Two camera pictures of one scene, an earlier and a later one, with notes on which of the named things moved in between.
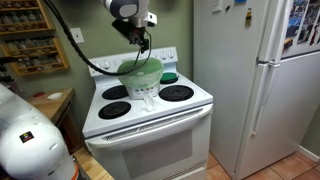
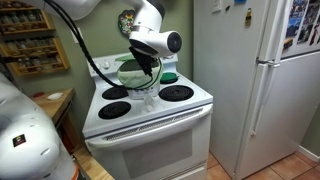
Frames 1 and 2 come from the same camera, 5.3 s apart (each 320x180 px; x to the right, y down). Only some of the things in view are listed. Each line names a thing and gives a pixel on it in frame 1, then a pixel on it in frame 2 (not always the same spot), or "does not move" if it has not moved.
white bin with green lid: [142, 81] does not move
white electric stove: [170, 142] does not move
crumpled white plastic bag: [150, 103] does not move
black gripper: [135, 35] → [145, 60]
